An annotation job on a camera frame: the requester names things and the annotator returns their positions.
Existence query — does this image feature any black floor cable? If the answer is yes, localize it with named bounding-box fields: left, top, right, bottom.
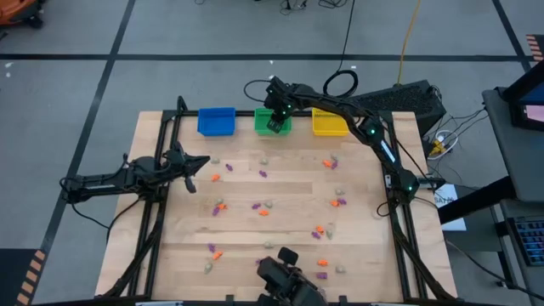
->
left=444, top=238, right=544, bottom=301

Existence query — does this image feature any blue plastic basket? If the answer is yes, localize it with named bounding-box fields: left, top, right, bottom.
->
left=196, top=106, right=237, bottom=138

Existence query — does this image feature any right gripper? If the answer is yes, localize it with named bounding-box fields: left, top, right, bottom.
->
left=263, top=95, right=295, bottom=134

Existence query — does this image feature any grey side desk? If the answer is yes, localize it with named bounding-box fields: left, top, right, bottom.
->
left=437, top=87, right=544, bottom=306

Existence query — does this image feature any white paper sheet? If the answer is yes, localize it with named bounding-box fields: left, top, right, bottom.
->
left=433, top=183, right=468, bottom=232

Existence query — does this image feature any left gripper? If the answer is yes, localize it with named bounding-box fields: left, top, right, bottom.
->
left=163, top=149, right=211, bottom=195

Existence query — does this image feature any yellow plastic basket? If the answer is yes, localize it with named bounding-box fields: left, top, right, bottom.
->
left=311, top=108, right=350, bottom=138

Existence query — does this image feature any coiled black cable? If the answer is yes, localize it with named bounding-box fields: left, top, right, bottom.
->
left=321, top=0, right=360, bottom=99

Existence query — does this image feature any green plastic basket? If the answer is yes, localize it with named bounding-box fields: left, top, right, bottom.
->
left=253, top=107, right=293, bottom=137

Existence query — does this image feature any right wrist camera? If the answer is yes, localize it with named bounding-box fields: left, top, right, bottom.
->
left=265, top=75, right=292, bottom=101

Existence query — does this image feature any backlit keyboard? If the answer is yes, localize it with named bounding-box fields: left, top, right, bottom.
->
left=507, top=215, right=544, bottom=268

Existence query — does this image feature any orange machine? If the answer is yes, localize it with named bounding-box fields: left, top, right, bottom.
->
left=0, top=0, right=46, bottom=30

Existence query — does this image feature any yellow hanging cable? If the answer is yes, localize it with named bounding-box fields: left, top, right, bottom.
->
left=395, top=0, right=423, bottom=85

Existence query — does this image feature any dark computer monitor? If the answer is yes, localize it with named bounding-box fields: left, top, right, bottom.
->
left=503, top=59, right=544, bottom=132

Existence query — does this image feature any black computer tower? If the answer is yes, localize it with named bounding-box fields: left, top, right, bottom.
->
left=331, top=79, right=447, bottom=137

